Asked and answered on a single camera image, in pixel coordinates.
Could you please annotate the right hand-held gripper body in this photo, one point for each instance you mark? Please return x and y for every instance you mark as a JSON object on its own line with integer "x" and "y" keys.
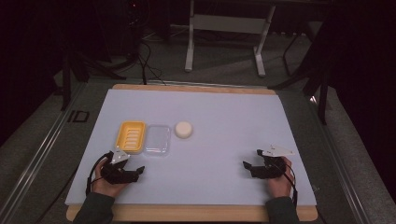
{"x": 272, "y": 168}

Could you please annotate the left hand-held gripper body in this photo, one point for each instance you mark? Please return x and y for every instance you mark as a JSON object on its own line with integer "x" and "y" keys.
{"x": 116, "y": 174}

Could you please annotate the yellow soap dish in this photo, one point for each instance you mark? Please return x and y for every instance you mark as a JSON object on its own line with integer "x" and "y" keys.
{"x": 131, "y": 137}

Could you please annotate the clear plastic container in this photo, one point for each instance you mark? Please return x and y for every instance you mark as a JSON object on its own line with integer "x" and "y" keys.
{"x": 158, "y": 140}

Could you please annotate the white round soap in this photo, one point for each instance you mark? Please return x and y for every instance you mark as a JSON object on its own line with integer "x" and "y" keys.
{"x": 183, "y": 129}

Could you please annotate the person's left hand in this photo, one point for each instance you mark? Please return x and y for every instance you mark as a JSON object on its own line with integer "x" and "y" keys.
{"x": 104, "y": 186}

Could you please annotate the person's right hand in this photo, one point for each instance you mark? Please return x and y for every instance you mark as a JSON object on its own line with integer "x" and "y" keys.
{"x": 280, "y": 185}

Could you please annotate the white table mat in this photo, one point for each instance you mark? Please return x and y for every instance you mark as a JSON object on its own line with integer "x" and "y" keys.
{"x": 211, "y": 149}

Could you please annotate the wooden table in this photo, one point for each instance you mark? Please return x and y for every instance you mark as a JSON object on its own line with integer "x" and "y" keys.
{"x": 193, "y": 214}

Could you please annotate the black stand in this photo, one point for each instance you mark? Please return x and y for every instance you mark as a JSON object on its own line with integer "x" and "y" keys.
{"x": 67, "y": 81}

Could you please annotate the metal floor rail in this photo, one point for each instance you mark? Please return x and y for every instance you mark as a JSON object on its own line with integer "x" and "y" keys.
{"x": 40, "y": 155}
{"x": 339, "y": 161}

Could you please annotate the white desk frame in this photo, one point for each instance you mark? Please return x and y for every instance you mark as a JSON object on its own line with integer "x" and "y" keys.
{"x": 230, "y": 23}

